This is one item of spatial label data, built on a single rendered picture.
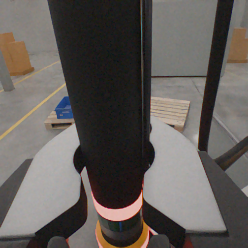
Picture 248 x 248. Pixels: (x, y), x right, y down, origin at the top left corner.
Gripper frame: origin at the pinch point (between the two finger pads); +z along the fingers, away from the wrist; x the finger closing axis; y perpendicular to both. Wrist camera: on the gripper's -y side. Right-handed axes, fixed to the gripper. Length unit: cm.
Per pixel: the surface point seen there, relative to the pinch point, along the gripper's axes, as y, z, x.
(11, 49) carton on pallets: 66, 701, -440
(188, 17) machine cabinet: 0, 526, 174
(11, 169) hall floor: 166, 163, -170
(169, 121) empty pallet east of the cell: 151, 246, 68
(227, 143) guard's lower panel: 75, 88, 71
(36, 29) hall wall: 15, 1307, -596
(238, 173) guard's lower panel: 84, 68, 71
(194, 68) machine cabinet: 137, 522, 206
